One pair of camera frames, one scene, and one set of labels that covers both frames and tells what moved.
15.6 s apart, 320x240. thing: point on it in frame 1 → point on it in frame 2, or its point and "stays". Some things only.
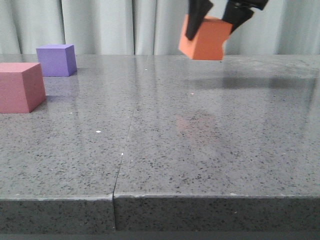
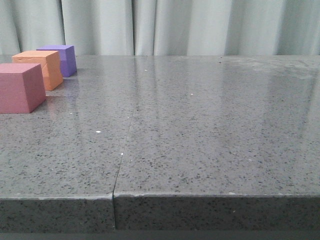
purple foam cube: x=57 y=60 stays
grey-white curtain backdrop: x=152 y=27 stays
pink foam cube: x=22 y=87 stays
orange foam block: x=207 y=44 → x=50 y=62
